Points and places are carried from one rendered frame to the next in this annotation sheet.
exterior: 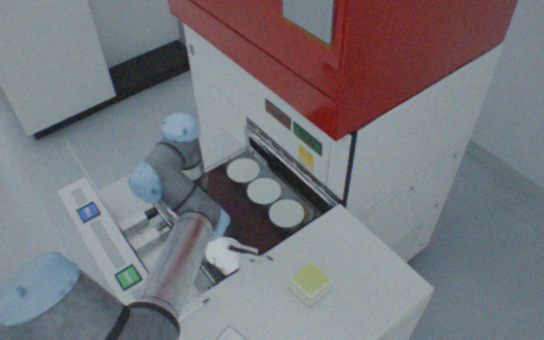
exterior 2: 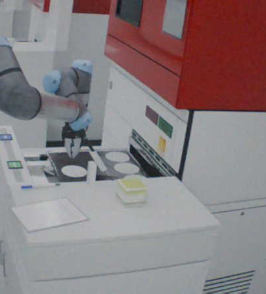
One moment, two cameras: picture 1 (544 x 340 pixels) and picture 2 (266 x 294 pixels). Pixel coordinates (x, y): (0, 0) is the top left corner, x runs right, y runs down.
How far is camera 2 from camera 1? 0.95 m
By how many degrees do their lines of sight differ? 25
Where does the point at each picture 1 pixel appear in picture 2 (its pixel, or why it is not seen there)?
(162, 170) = (64, 75)
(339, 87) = (182, 66)
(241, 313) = (77, 195)
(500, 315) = not seen: outside the picture
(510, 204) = not seen: outside the picture
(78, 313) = (5, 53)
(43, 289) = not seen: outside the picture
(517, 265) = not seen: outside the picture
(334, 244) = (160, 189)
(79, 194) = (3, 130)
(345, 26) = (188, 25)
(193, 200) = (74, 96)
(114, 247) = (12, 153)
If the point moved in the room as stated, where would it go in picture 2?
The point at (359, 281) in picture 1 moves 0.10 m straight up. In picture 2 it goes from (168, 207) to (173, 180)
